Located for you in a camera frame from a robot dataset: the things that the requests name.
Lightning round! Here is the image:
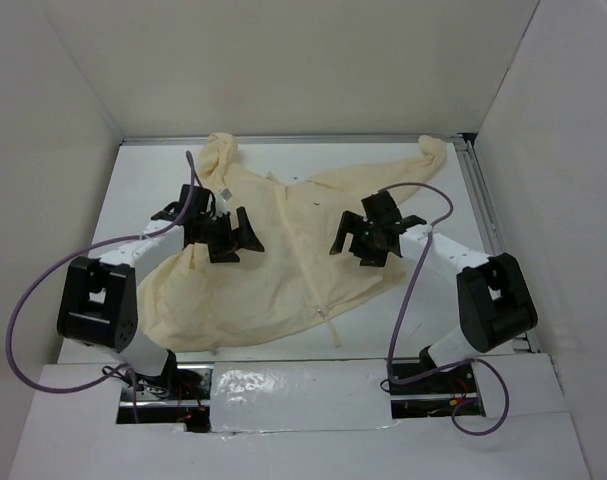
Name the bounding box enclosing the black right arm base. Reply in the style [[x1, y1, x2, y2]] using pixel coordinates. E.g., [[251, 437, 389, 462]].
[[379, 364, 484, 419]]

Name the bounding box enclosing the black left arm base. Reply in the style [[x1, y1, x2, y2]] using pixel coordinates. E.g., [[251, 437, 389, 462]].
[[116, 364, 213, 433]]

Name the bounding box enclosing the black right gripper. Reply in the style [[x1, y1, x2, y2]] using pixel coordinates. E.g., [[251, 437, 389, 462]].
[[330, 209, 389, 267]]

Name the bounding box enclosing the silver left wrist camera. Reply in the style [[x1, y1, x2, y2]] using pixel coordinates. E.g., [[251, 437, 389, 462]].
[[215, 188, 232, 203]]

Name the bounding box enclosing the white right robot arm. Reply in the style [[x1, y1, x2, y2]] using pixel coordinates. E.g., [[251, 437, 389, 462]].
[[330, 187, 538, 392]]

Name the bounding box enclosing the cream yellow jacket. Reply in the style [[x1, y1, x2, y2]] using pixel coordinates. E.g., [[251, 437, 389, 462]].
[[137, 133, 447, 352]]

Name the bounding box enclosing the aluminium frame rail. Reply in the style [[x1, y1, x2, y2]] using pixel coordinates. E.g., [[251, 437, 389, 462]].
[[120, 131, 542, 354]]

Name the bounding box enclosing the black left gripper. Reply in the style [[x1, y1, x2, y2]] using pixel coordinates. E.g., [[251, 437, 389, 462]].
[[196, 206, 263, 264]]

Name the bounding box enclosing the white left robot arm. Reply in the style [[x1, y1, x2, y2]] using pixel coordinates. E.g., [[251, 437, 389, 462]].
[[57, 184, 264, 399]]

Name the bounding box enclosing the white taped front board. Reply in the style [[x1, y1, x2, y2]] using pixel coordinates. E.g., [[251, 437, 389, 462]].
[[210, 359, 395, 434]]

